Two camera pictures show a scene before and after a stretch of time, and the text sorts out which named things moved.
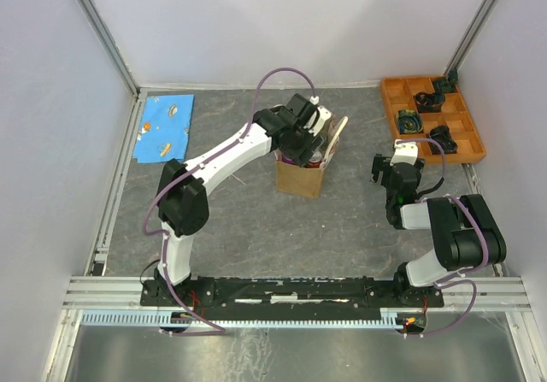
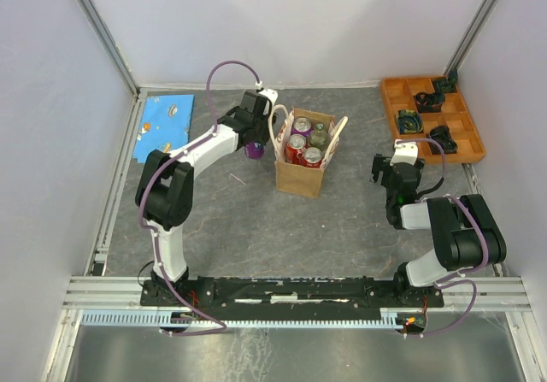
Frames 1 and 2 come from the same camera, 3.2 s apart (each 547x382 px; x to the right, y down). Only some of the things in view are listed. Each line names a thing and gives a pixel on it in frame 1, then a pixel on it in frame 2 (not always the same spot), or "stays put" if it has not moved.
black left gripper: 300,156 -> 264,134
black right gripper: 379,163 stays put
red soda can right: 314,160 stays put
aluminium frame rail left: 138,96 stays put
